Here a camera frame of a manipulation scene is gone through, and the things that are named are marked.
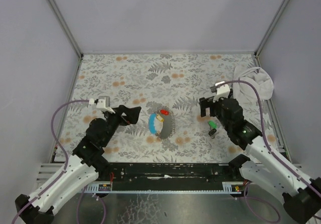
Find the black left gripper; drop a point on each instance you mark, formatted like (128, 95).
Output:
(120, 115)

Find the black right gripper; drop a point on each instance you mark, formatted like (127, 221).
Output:
(209, 104)

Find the key with red tag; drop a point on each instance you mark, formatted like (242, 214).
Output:
(164, 112)

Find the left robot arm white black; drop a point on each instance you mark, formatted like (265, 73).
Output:
(85, 165)

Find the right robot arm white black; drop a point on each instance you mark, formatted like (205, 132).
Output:
(262, 164)

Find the floral patterned table mat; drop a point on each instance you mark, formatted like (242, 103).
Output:
(153, 82)

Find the crumpled white cloth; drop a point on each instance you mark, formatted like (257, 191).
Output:
(256, 76)

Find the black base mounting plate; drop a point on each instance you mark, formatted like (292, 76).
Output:
(220, 172)

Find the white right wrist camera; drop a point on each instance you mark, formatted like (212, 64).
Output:
(221, 90)

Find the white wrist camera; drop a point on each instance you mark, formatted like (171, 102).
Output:
(102, 103)
(221, 90)

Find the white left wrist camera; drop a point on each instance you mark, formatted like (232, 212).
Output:
(102, 103)

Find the white slotted cable duct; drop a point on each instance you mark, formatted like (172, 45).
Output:
(192, 187)

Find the aluminium frame left post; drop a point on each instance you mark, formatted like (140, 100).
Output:
(64, 26)

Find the aluminium frame post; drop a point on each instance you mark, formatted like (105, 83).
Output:
(271, 27)
(64, 26)

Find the aluminium frame right post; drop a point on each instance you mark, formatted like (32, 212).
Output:
(271, 27)

